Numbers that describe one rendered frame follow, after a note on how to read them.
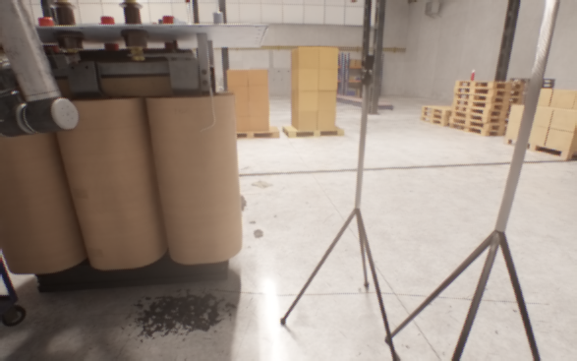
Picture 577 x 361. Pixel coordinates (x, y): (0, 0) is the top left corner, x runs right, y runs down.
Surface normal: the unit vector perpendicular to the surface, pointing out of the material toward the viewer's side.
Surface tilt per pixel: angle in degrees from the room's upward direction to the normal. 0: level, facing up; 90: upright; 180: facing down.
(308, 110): 90
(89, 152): 90
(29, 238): 90
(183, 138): 90
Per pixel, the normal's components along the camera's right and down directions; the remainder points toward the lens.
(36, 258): 0.14, 0.32
